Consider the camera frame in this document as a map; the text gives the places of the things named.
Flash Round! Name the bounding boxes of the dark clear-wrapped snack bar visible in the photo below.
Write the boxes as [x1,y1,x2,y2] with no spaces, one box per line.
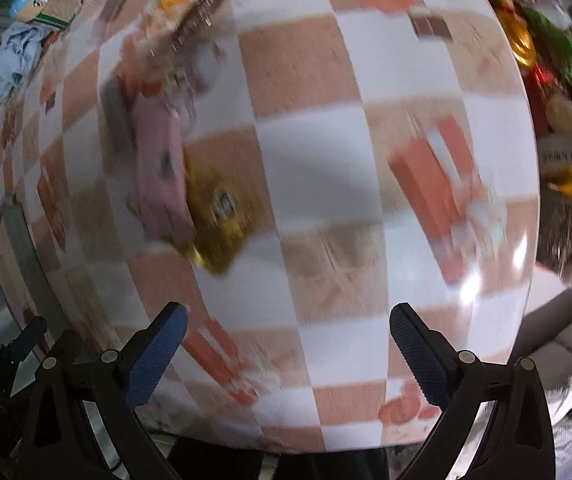
[170,0,228,53]

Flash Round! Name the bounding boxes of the light blue cloth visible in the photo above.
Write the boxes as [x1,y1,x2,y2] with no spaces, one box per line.
[0,22,51,103]

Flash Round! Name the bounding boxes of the sunflower seed bag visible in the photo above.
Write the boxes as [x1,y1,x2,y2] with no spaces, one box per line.
[536,190,572,286]

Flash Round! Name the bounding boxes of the blue starbucks cup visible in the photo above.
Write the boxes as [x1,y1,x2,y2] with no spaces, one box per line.
[9,0,83,30]

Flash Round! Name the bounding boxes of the grey sofa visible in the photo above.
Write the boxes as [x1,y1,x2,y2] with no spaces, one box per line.
[507,288,572,426]

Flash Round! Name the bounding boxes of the gold coin candy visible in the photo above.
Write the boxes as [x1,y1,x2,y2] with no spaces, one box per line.
[495,9,537,70]

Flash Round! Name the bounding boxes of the gold foil snack pouch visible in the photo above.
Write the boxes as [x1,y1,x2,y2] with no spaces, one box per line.
[177,154,274,275]

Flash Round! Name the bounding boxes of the pink long snack bar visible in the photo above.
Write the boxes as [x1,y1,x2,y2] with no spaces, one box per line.
[131,94,195,244]

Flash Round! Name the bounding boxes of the green foil snack bag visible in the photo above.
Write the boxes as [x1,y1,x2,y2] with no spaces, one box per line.
[523,8,572,89]

